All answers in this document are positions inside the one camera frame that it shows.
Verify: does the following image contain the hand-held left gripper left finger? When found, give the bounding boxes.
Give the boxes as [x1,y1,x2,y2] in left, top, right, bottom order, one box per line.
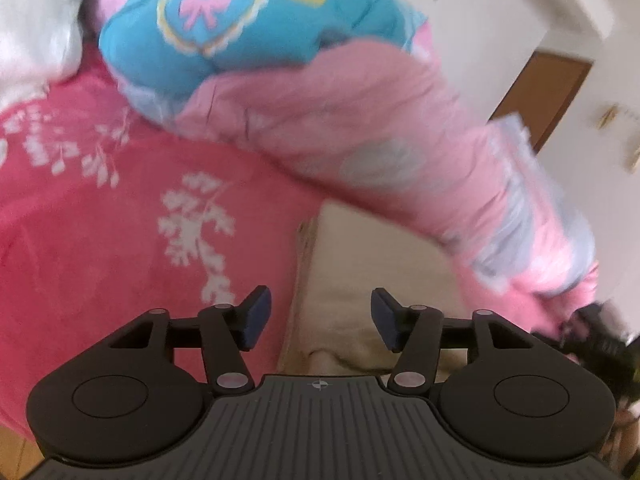
[107,282,273,393]

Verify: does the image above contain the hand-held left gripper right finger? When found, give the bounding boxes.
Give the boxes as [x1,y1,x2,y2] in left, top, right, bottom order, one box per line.
[370,287,536,396]

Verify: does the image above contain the beige pants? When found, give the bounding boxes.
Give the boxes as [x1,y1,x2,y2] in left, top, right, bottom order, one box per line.
[277,199,481,378]

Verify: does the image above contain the pink floral bed blanket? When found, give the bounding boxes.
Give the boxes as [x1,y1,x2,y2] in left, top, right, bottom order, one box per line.
[0,45,331,441]

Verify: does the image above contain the pink grey floral quilt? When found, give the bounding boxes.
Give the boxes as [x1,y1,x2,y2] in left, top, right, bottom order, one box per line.
[175,25,601,306]

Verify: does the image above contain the brown wooden door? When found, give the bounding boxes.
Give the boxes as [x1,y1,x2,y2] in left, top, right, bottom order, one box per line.
[492,50,596,153]

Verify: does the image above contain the blue cartoon pillow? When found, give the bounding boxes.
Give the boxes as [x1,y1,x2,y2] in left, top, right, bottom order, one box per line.
[97,0,431,126]

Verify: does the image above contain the white cloth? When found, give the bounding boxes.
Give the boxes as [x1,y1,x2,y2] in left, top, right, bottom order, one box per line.
[0,0,96,106]

